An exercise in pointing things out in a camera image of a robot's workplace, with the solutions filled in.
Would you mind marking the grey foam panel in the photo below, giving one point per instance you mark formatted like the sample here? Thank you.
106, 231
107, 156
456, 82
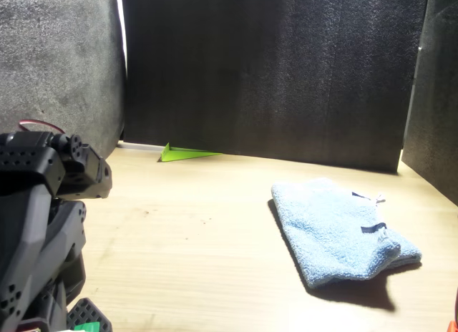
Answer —
53, 60

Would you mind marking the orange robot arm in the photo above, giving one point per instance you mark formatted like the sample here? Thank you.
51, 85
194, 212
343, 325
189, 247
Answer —
454, 327

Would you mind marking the narrow black foam panel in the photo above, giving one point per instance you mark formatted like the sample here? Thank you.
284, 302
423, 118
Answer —
440, 96

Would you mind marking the green plastic wedge bracket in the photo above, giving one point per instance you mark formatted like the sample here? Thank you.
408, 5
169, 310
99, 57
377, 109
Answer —
175, 155

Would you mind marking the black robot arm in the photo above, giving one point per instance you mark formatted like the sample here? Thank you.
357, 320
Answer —
32, 221

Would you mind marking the green clamp at black arm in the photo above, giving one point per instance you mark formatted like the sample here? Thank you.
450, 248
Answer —
87, 327

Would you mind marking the wide black foam panel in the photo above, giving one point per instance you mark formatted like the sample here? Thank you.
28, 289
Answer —
268, 78

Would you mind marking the light blue towel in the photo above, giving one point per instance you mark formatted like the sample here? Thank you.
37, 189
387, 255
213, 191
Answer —
329, 232

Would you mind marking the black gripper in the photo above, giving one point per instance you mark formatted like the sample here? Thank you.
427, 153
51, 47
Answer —
91, 174

